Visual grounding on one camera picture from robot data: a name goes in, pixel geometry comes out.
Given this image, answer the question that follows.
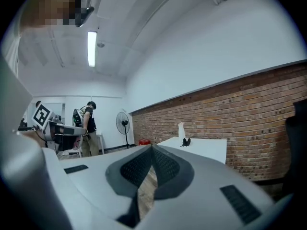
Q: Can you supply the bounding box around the person's left forearm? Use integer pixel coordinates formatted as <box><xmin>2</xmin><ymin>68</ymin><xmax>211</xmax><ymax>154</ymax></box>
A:
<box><xmin>19</xmin><ymin>129</ymin><xmax>46</xmax><ymax>150</ymax></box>

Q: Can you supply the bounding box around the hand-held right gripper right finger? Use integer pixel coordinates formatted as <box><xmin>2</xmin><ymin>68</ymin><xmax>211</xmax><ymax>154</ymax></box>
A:
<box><xmin>143</xmin><ymin>144</ymin><xmax>277</xmax><ymax>230</ymax></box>

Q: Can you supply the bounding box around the person's white shirt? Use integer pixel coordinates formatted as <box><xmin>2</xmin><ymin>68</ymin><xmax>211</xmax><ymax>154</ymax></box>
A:
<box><xmin>2</xmin><ymin>27</ymin><xmax>23</xmax><ymax>79</ymax></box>

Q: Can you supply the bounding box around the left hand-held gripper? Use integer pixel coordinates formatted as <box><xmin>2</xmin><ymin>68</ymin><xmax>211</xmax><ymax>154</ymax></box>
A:
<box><xmin>31</xmin><ymin>103</ymin><xmax>87</xmax><ymax>150</ymax></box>

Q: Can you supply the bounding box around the black head-mounted camera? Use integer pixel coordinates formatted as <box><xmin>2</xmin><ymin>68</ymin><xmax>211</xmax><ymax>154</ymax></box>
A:
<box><xmin>75</xmin><ymin>6</ymin><xmax>95</xmax><ymax>28</ymax></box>

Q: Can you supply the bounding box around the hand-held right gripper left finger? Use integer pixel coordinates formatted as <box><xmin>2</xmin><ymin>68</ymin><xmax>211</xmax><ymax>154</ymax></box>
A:
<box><xmin>59</xmin><ymin>144</ymin><xmax>154</xmax><ymax>230</ymax></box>

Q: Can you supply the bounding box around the black standing fan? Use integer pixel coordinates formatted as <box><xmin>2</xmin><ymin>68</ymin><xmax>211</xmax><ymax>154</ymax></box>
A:
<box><xmin>116</xmin><ymin>111</ymin><xmax>131</xmax><ymax>150</ymax></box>

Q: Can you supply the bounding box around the ceiling tube light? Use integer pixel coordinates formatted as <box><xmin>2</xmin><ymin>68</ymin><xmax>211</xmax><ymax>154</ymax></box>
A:
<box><xmin>87</xmin><ymin>31</ymin><xmax>97</xmax><ymax>68</ymax></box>

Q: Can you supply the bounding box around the white flower vase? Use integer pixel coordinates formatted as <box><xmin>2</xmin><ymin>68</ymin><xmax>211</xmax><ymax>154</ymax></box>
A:
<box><xmin>177</xmin><ymin>121</ymin><xmax>186</xmax><ymax>140</ymax></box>

